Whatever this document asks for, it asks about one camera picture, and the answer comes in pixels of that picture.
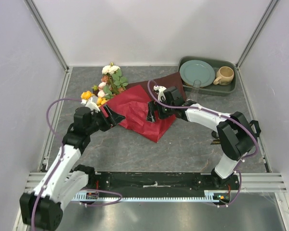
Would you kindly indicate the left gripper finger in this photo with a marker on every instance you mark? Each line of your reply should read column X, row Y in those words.
column 108, row 111
column 116, row 118

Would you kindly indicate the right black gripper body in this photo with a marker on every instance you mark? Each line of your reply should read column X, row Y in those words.
column 166, row 111

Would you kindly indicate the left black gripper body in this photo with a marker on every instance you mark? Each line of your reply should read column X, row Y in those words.
column 98, row 122

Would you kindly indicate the flower bouquet red paper wrap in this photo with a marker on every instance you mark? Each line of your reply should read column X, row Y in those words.
column 133, row 103

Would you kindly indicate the black ribbon gold lettering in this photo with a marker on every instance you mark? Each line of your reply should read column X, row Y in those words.
column 236, row 134

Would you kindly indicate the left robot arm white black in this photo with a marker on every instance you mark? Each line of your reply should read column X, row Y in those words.
column 43, row 207

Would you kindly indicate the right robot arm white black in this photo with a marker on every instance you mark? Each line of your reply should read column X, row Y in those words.
column 193, row 112

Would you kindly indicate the clear glass vase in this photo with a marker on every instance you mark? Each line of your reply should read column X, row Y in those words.
column 193, row 93

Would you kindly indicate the teal ceramic plate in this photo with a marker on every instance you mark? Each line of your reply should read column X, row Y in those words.
column 197, row 69

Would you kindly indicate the dark green tray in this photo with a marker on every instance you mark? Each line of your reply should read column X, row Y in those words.
column 217, row 90

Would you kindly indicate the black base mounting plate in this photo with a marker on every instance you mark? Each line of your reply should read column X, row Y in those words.
column 160, row 184

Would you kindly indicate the beige ceramic mug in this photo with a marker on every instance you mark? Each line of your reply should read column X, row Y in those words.
column 224, row 76

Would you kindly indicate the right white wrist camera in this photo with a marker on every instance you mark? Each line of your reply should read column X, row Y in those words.
column 160, row 91

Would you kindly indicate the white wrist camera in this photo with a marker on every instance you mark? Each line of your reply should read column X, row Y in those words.
column 160, row 91
column 91, row 103

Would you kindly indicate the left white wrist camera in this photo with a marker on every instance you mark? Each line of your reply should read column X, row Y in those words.
column 91, row 103

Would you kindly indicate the light blue cable duct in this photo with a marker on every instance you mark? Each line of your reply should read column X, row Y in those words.
column 84, row 197

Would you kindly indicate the left aluminium corner post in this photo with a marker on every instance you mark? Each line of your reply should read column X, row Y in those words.
column 46, row 32

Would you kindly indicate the aluminium corner post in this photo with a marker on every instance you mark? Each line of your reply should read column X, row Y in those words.
column 258, row 30
column 46, row 32

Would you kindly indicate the right aluminium corner post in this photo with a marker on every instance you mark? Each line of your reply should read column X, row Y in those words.
column 258, row 30

